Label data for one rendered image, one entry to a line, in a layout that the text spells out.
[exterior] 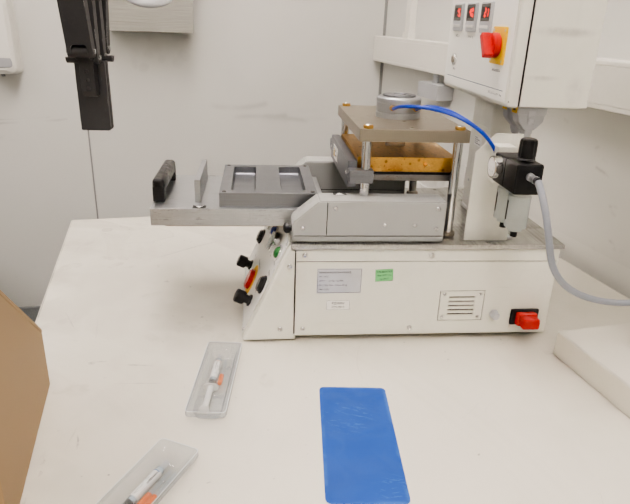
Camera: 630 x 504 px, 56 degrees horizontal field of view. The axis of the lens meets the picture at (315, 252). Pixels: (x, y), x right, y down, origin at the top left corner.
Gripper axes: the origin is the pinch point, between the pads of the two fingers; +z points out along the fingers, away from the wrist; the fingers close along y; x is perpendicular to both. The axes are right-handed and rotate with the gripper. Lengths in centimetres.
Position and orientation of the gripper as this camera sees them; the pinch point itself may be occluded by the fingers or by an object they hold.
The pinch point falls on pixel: (94, 95)
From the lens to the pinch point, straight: 67.6
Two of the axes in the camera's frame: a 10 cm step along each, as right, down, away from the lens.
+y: 0.8, 3.7, -9.2
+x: 10.0, 0.0, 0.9
